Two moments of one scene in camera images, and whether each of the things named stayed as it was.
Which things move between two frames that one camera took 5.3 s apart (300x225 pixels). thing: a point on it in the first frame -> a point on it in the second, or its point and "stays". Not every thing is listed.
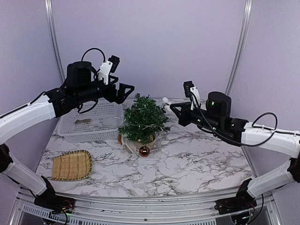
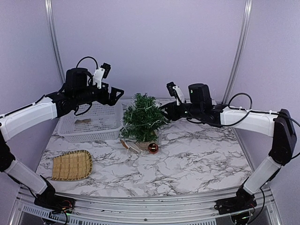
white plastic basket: (101, 123) stays
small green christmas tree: (143, 118) stays
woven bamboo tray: (72, 166) stays
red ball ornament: (144, 151) -> (153, 148)
